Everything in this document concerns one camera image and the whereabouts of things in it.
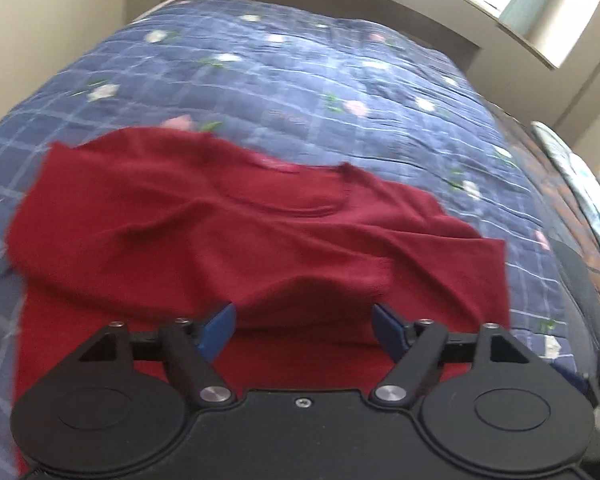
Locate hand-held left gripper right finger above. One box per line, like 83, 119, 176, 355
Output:
370, 302, 532, 409

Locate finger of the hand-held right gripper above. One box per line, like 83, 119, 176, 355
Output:
550, 345, 600, 411

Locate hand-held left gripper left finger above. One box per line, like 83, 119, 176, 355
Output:
78, 302, 237, 410

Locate red knit sweater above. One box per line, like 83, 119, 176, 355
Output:
5, 127, 512, 479

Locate floral patterned pillow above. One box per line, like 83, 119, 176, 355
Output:
530, 120, 600, 263

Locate blue checked floral quilt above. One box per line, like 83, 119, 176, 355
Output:
0, 0, 600, 480

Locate beige wooden headboard shelf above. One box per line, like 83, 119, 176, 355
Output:
215, 0, 576, 71

